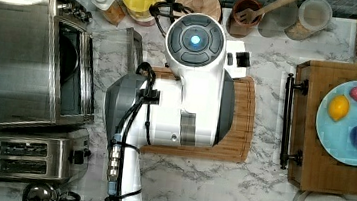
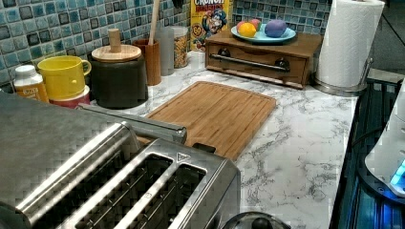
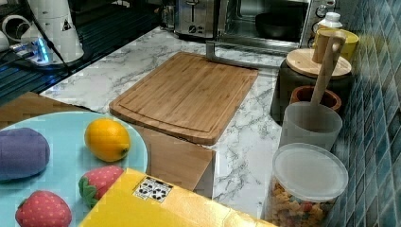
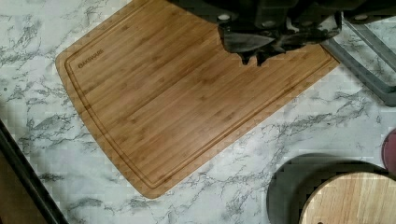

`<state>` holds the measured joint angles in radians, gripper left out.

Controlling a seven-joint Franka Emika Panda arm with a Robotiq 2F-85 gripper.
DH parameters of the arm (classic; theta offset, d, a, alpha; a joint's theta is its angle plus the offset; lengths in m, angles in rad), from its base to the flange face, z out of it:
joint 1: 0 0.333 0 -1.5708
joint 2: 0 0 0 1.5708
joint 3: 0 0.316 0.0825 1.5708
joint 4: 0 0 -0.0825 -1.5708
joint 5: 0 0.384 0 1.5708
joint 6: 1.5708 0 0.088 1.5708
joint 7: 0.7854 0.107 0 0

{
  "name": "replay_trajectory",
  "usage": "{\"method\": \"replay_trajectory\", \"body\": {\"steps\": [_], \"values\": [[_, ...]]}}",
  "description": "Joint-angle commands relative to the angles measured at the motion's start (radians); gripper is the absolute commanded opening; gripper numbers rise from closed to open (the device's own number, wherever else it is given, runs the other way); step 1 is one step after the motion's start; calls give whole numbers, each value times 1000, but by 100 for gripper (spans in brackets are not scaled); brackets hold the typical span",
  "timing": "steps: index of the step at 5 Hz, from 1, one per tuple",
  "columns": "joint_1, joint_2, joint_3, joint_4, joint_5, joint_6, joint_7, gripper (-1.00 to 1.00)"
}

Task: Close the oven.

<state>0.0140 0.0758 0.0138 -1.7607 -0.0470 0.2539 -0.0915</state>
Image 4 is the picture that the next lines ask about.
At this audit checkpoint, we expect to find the dark grey round pot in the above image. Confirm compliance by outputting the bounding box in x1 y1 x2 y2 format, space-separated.
266 153 395 224

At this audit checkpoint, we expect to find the bamboo cutting board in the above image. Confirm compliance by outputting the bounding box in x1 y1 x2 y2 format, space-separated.
56 0 337 199

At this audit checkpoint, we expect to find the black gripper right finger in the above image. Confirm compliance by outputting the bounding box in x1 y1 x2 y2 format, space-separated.
256 12 342 66

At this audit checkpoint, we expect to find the round wooden lid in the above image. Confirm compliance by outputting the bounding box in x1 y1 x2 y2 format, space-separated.
299 172 396 224

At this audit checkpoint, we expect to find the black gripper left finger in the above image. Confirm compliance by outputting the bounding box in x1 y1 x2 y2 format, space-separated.
218 23 276 65

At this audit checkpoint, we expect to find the dark red round object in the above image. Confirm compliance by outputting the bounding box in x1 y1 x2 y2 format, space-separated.
381 130 396 174

